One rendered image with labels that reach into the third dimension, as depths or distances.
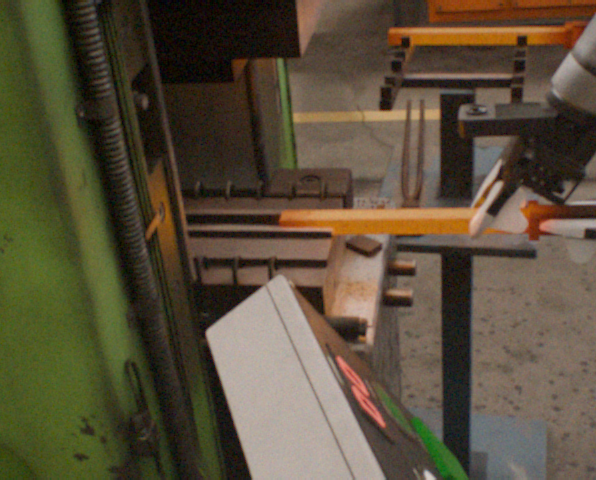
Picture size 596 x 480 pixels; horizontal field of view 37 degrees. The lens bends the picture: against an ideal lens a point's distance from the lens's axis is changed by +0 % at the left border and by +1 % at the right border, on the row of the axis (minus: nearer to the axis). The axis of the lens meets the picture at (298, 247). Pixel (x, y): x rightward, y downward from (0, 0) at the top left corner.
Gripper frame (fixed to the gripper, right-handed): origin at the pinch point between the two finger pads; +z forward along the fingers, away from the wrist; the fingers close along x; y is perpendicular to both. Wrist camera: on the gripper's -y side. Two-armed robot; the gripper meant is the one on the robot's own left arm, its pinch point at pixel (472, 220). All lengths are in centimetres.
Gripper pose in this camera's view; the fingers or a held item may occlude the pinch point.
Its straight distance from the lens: 117.8
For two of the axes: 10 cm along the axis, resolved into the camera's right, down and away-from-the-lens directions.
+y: 9.0, 4.2, 1.0
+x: 1.6, -5.3, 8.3
